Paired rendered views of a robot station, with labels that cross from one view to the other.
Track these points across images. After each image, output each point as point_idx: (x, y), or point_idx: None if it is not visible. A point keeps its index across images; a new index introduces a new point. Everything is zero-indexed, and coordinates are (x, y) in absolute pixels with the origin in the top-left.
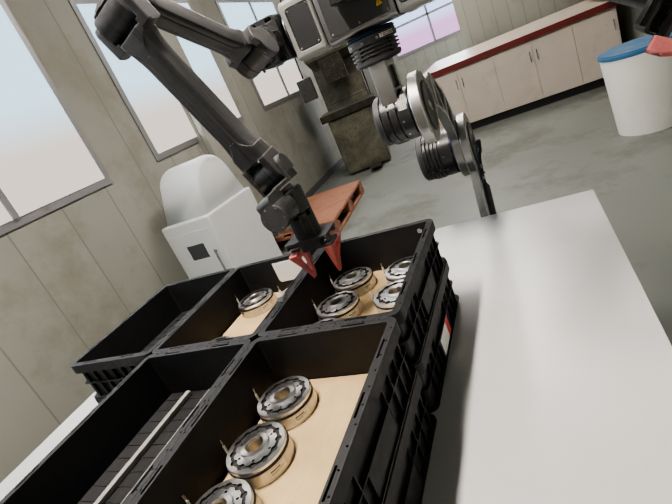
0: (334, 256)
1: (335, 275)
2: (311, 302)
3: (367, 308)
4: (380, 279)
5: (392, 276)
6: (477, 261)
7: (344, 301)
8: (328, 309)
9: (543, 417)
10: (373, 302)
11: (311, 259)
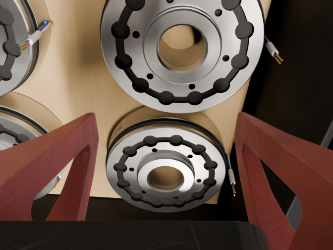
0: (8, 148)
1: (232, 208)
2: (288, 71)
3: (92, 32)
4: (103, 162)
5: (15, 129)
6: None
7: (144, 36)
8: (208, 10)
9: None
10: (83, 59)
11: (250, 218)
